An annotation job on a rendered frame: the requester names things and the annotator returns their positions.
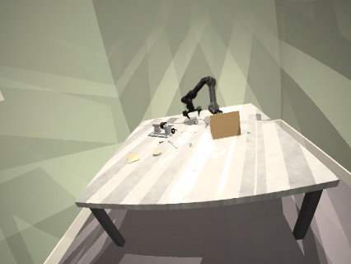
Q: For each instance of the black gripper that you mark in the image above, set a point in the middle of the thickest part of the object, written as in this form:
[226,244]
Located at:
[191,109]

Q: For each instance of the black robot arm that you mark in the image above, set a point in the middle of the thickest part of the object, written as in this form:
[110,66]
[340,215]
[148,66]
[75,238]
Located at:
[213,107]

